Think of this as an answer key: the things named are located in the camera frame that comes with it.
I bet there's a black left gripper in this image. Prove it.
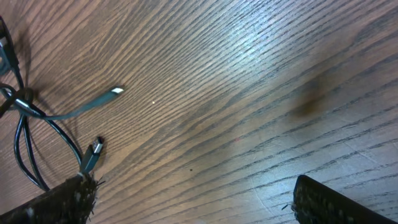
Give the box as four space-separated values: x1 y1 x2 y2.
1 17 19 75

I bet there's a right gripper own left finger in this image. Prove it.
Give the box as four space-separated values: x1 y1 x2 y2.
1 172 98 224

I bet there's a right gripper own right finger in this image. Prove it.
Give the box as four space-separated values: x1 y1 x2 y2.
292 175 397 224

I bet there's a black USB-A cable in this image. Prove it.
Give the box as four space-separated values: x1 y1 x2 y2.
0 79 105 192

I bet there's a black thin micro-USB cable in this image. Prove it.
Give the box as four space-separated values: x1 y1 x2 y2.
0 86 125 122

